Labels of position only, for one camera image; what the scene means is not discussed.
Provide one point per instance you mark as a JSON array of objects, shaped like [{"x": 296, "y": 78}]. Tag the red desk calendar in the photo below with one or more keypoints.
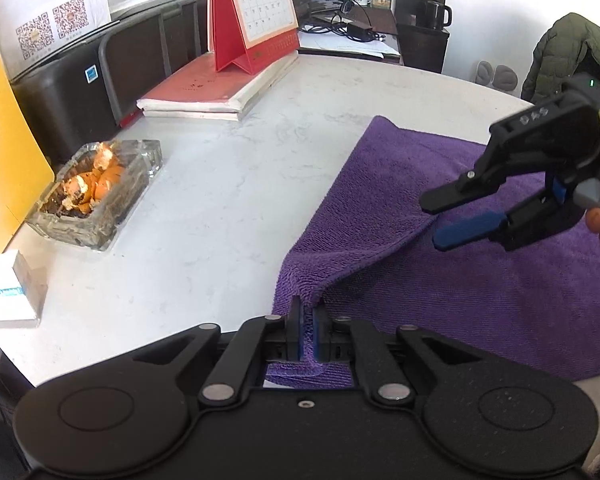
[{"x": 260, "y": 0}]

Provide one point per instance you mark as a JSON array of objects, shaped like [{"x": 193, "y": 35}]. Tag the green padded jacket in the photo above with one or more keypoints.
[{"x": 555, "y": 55}]

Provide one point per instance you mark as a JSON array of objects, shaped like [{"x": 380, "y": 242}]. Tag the yellow box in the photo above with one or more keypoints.
[{"x": 5, "y": 160}]

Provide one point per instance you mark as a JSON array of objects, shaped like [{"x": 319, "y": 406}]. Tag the black eyeglasses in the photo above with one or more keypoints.
[{"x": 347, "y": 6}]

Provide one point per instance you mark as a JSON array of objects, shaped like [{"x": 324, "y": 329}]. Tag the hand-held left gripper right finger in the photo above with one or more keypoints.
[{"x": 320, "y": 332}]

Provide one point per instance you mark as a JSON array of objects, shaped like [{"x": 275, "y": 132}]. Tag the glass ashtray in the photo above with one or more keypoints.
[{"x": 130, "y": 160}]

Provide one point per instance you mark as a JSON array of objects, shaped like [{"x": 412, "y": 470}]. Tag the black mug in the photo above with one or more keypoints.
[{"x": 432, "y": 15}]

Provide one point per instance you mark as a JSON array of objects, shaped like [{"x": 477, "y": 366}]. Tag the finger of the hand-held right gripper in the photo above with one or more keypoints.
[
  {"x": 445, "y": 199},
  {"x": 470, "y": 232}
]

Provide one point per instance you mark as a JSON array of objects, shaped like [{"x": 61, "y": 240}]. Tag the black cabinet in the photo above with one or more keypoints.
[{"x": 422, "y": 50}]

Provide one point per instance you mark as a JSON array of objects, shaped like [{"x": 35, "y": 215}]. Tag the black power adapter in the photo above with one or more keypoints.
[{"x": 360, "y": 29}]

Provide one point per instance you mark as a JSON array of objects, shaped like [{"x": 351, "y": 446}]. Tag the grey plush slipper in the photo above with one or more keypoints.
[
  {"x": 485, "y": 72},
  {"x": 506, "y": 77}
]

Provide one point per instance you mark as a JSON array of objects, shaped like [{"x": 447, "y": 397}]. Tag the white cardboard box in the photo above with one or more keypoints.
[{"x": 5, "y": 310}]

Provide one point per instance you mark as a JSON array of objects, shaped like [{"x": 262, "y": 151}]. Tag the purple towel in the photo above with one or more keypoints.
[{"x": 405, "y": 270}]

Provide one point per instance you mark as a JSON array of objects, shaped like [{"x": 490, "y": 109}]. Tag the red cover book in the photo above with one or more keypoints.
[{"x": 200, "y": 85}]

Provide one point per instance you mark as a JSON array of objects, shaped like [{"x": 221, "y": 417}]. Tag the brown wooden desk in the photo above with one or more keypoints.
[{"x": 380, "y": 20}]

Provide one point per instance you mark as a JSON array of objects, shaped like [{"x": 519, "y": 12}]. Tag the white paper sheets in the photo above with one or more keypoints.
[{"x": 330, "y": 42}]

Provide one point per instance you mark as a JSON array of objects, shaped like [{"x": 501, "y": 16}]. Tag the orange peels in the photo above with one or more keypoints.
[{"x": 107, "y": 180}]

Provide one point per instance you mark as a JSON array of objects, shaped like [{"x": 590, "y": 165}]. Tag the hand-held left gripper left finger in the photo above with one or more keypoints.
[{"x": 295, "y": 330}]

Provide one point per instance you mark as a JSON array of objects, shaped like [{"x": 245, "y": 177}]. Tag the white paper book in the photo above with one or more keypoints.
[{"x": 195, "y": 115}]

